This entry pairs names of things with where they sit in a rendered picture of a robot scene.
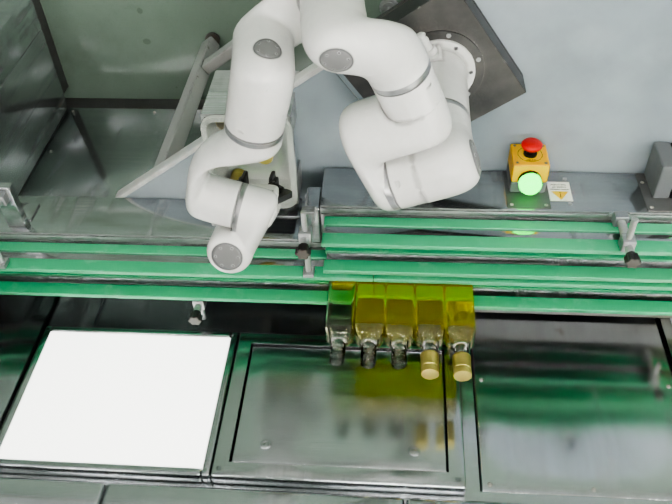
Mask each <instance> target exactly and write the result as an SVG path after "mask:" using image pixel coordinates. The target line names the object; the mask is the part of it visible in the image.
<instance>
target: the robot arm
mask: <svg viewBox="0 0 672 504"><path fill-rule="evenodd" d="M425 35H426V34H425V32H419V33H418V34H416V33H415V32H414V31H413V30H412V29H411V28H410V27H408V26H406V25H403V24H400V23H397V22H393V21H389V20H384V19H374V18H369V17H367V14H366V8H365V1H364V0H263V1H261V2H260V3H259V4H257V5H256V6H255V7H254V8H252V9H251V10H250V11H249V12H248V13H247V14H246V15H244V16H243V17H242V19H241V20H240V21H239V22H238V24H237V25H236V27H235V29H234V33H233V42H232V58H231V69H230V78H229V86H228V94H227V103H226V111H225V120H224V129H222V130H220V131H218V132H216V133H215V134H213V135H212V136H210V137H209V138H208V139H206V140H205V141H204V142H203V143H202V144H201V145H200V147H199V148H198V149H197V150H196V152H195V154H194V156H193V158H192V160H191V163H190V166H189V170H188V176H187V186H186V197H185V200H186V208H187V210H188V212H189V213H190V214H191V215H192V216H193V217H195V218H197V219H200V220H203V221H206V222H210V223H212V226H216V227H215V229H214V231H213V233H212V235H211V237H210V240H209V242H208V245H207V256H208V259H209V261H210V263H211V264H212V265H213V266H214V267H215V268H216V269H218V270H220V271H222V272H225V273H237V272H240V271H242V270H244V269H245V268H246V267H247V266H248V265H249V264H250V262H251V260H252V258H253V255H254V253H255V251H256V249H257V247H258V245H259V243H260V241H261V240H262V238H263V236H264V234H265V232H266V230H267V229H268V227H270V226H271V225H272V223H273V221H274V220H275V218H276V216H277V214H278V212H279V210H280V203H282V202H284V201H286V200H288V199H290V198H292V191H291V190H288V189H284V187H283V186H281V185H279V177H276V174H275V171H271V174H270V177H269V183H268V184H249V179H248V171H244V172H243V174H242V176H240V177H239V179H238V180H233V179H229V178H226V177H222V176H219V175H215V174H211V173H210V172H209V170H210V169H214V168H217V167H224V166H234V165H242V164H250V163H257V162H261V161H265V160H267V159H269V158H271V157H273V156H274V155H275V154H276V153H277V152H278V151H279V149H280V147H281V145H282V140H283V135H284V130H285V123H286V118H287V114H288V110H289V106H290V102H291V97H292V92H293V87H294V81H295V53H294V47H296V46H298V45H299V44H301V43H302V44H303V47H304V50H305V52H306V54H307V55H308V57H309V58H310V60H311V61H312V62H313V63H315V64H316V65H317V66H318V67H320V68H322V69H324V70H326V71H329V72H332V73H337V74H348V75H356V76H360V77H363V78H365V79H367V80H368V82H369V84H370V85H371V87H372V89H373V91H374V93H375V95H373V96H370V97H367V98H364V99H361V100H358V101H355V102H353V103H351V104H350V105H348V106H347V107H345V109H344V110H343V111H342V113H341V115H340V119H339V133H340V138H341V142H342V145H343V147H344V150H345V153H346V155H347V156H348V158H349V160H350V162H351V164H352V166H353V167H354V169H355V171H356V173H357V174H358V176H359V178H360V179H361V181H362V183H363V184H364V186H365V188H366V190H367V191H368V193H369V195H370V197H371V198H372V200H373V201H374V203H375V204H376V205H377V206H378V207H379V208H380V209H382V210H385V211H395V210H400V209H404V208H408V207H412V206H416V205H420V204H424V203H430V202H434V201H438V200H442V199H446V198H449V197H453V196H456V195H459V194H462V193H464V192H466V191H468V190H470V189H472V188H473V187H474V186H475V185H476V184H477V183H478V181H479V179H480V175H481V164H480V159H479V156H478V153H477V150H476V149H477V148H476V146H475V144H474V140H473V136H472V129H471V119H470V107H469V95H468V89H469V88H470V86H471V85H472V83H473V81H474V78H475V63H474V59H473V57H472V55H471V54H470V52H469V51H468V50H467V49H466V48H465V47H464V46H462V45H461V44H459V43H457V42H454V41H451V40H445V39H437V40H431V41H429V38H428V37H427V36H425Z"/></svg>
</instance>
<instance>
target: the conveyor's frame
mask: <svg viewBox="0 0 672 504"><path fill-rule="evenodd" d="M546 184H547V189H548V194H549V199H550V204H551V209H511V208H507V200H506V193H505V186H504V178H503V171H481V175H480V179H479V181H478V183H477V184H476V185H475V186H474V187H473V188H472V189H470V190H468V191H466V192H464V193H462V194H459V195H456V196H453V197H449V198H446V199H442V200H438V201H434V202H430V203H424V204H420V205H416V206H412V207H408V208H404V209H400V210H395V211H385V210H382V209H380V208H379V207H378V206H377V205H376V204H375V203H374V201H373V200H372V198H371V197H370V195H369V193H368V191H367V190H366V188H365V186H364V184H363V183H362V181H361V179H360V178H359V176H358V174H357V173H356V171H355V169H354V168H325V169H324V177H323V184H322V192H321V200H320V219H321V214H365V215H378V216H379V215H397V218H398V215H410V216H416V218H417V216H454V217H455V219H456V217H494V220H495V217H498V218H514V219H515V218H543V219H573V222H574V219H587V220H611V219H612V217H608V215H609V212H614V211H627V212H628V213H630V217H629V220H631V219H632V218H633V217H637V218H638V219H639V220H638V221H672V212H649V211H648V210H647V207H646V204H645V201H644V198H643V195H642V192H641V189H640V186H639V183H638V180H637V177H636V174H634V173H578V172H549V174H548V178H547V182H546ZM18 198H19V200H20V202H21V203H39V204H40V205H39V207H38V209H37V211H36V213H35V215H34V216H33V218H32V220H31V221H28V223H27V225H26V227H11V226H8V224H7V222H6V220H5V218H4V216H3V214H2V212H1V209H0V239H6V240H7V239H19V240H58V241H92V242H93V241H96V242H135V243H162V245H163V243H174V244H197V245H198V244H208V242H209V240H210V237H211V235H212V233H213V231H214V229H215V227H216V226H212V223H210V222H206V221H203V220H200V219H197V218H195V217H193V216H192V215H191V214H190V213H189V212H188V210H187V208H186V200H185V199H156V198H109V197H63V196H18ZM300 225H302V224H301V213H300V216H299V217H276V218H275V220H274V221H273V223H272V225H271V226H270V227H268V229H267V230H266V232H265V234H264V236H263V238H262V240H261V241H260V243H259V245H258V246H289V247H298V245H299V238H298V232H299V226H300ZM321 235H322V219H321Z"/></svg>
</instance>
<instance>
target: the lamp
mask: <svg viewBox="0 0 672 504"><path fill-rule="evenodd" d="M518 185H519V189H520V191H521V192H522V193H524V194H526V195H534V194H536V193H537V192H539V191H540V189H541V187H542V179H541V175H540V174H539V173H538V172H536V171H526V172H524V173H522V174H521V175H520V176H519V177H518Z"/></svg>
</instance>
